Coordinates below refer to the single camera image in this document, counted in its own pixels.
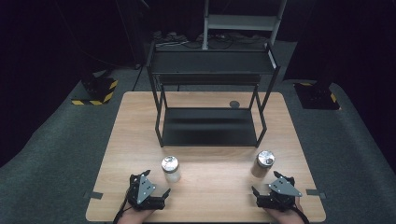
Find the silver can left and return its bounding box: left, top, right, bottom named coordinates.
left=161, top=155, right=182, bottom=184

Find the person's left hand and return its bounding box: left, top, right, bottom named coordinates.
left=120, top=206, right=156, bottom=224

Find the grey tape strip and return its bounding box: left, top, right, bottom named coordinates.
left=305, top=189, right=327, bottom=200
left=83, top=190, right=104, bottom=201

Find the black cable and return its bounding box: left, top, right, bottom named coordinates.
left=292, top=204, right=311, bottom=224
left=112, top=188, right=133, bottom=224

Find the white metal stand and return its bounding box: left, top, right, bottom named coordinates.
left=202, top=0, right=288, bottom=50

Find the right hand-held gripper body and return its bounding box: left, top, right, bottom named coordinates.
left=256, top=175, right=303, bottom=213

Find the black base with hazard tape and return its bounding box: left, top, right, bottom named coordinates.
left=71, top=73, right=120, bottom=106
left=293, top=81, right=342, bottom=110

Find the bundle of floor cables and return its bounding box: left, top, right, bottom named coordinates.
left=152, top=30, right=269, bottom=50

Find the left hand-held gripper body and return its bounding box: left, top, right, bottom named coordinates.
left=125, top=173, right=166, bottom=211

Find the person's right hand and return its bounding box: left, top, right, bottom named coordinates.
left=263, top=199, right=305, bottom=224

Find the black two-tier metal rack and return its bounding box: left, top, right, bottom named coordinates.
left=146, top=40, right=281, bottom=148

